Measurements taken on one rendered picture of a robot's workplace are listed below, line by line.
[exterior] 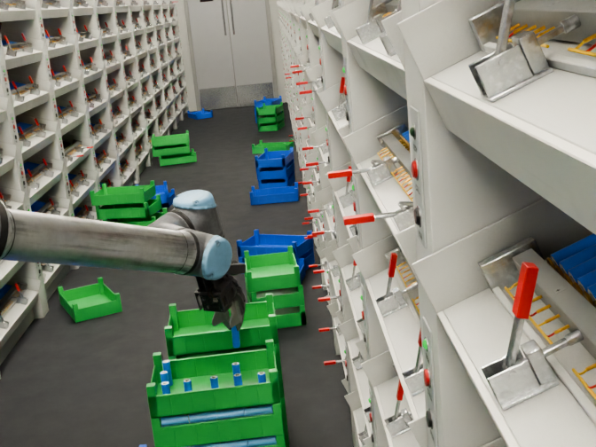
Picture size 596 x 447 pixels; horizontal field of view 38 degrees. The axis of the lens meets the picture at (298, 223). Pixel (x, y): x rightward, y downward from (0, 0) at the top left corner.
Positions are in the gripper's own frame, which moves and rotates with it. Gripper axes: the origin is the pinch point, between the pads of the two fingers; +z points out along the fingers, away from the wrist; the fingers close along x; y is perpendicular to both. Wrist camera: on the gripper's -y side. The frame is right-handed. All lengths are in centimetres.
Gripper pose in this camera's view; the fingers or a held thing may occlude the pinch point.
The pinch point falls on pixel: (234, 323)
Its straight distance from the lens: 212.7
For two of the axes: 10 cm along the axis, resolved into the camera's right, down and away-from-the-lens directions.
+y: -3.9, 5.0, -7.7
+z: 2.0, 8.6, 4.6
